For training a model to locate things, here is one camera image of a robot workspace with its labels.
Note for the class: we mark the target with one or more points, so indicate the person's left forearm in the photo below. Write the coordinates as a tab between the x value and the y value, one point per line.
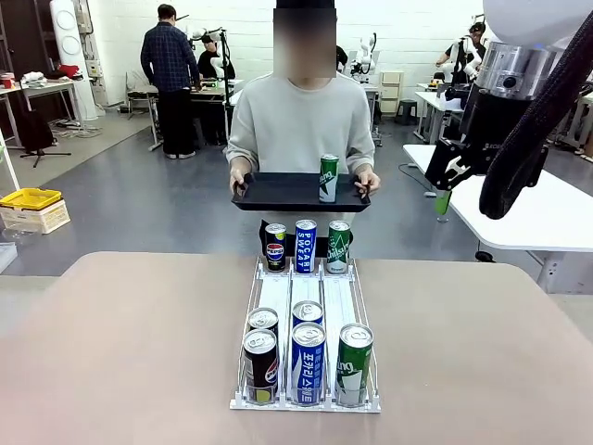
361	155

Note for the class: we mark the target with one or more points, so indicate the white drawer cabinet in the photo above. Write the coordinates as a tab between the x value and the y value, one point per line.
392	90

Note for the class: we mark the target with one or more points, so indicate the black floor tripod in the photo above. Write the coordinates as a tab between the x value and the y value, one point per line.
39	139

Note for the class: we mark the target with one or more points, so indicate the black serving tray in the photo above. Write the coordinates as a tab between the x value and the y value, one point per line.
282	190

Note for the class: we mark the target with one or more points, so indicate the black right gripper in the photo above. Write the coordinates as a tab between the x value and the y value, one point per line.
491	125

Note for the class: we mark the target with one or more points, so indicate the black Pepsi can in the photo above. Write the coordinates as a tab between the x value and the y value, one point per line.
263	319
259	366
276	252

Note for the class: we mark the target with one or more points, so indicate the large white table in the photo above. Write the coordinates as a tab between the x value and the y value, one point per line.
533	208

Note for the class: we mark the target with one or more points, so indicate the cluttered white desk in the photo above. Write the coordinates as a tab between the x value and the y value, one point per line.
46	85

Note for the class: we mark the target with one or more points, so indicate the person's left hand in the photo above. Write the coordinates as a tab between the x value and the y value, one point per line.
368	181

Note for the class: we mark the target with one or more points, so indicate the black stool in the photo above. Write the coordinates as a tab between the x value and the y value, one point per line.
407	109

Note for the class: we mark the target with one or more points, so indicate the person's right hand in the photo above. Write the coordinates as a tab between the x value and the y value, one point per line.
240	180

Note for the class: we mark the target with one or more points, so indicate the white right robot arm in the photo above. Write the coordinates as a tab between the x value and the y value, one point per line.
519	69

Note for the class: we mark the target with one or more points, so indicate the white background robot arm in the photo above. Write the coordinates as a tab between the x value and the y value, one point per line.
471	58
368	51

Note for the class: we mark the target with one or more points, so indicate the man in plaid shirt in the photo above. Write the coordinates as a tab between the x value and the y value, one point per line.
169	60

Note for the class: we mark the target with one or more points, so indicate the white background desk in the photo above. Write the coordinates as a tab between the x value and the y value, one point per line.
435	99

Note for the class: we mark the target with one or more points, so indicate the person's right forearm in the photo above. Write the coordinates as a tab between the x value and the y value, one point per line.
241	155

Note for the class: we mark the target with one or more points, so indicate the person in black t-shirt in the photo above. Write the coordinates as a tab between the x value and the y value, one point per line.
463	60

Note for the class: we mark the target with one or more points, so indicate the person in grey sweater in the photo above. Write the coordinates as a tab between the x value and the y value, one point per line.
301	120

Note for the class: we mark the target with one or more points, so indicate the person in black clothes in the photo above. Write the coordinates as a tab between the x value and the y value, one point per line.
342	58

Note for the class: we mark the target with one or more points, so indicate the yellow plastic crate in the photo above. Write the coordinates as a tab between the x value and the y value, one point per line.
30	198

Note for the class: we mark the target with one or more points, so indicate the green Chilsung cider can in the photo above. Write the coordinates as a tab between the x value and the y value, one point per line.
353	366
338	250
329	181

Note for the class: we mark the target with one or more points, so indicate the white can dispenser rack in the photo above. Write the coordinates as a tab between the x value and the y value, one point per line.
336	301

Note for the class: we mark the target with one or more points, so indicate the white plastic crate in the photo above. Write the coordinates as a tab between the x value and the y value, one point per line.
37	220

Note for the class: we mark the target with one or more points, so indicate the white tower air conditioner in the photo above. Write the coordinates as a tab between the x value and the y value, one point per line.
69	46

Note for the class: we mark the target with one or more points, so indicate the white robot arm on stand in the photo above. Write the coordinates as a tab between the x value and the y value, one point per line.
215	62

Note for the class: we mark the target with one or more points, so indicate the blue Pocari Sweat can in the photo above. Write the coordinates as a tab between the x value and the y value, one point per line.
308	366
307	311
306	245

